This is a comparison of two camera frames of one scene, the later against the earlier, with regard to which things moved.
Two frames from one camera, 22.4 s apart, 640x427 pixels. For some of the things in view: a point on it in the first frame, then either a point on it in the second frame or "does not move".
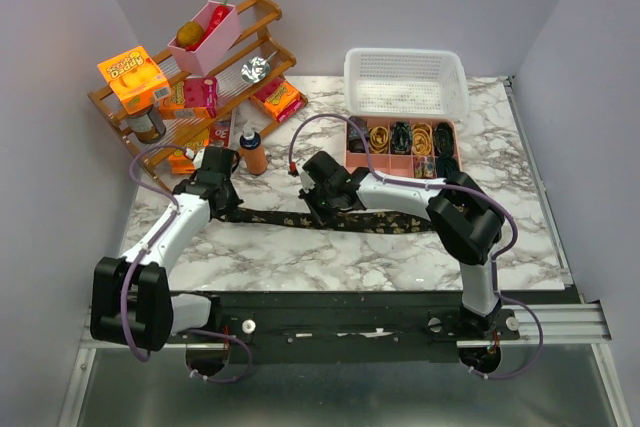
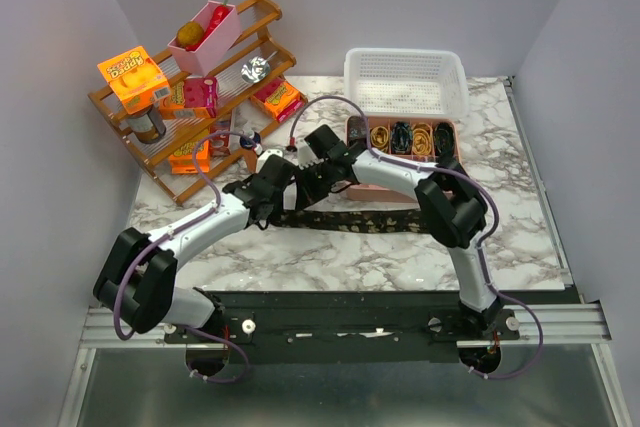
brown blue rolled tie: [356, 142] does not move
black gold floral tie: [361, 222] does not move
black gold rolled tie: [444, 139] does not move
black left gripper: [232, 203] -> [279, 208]
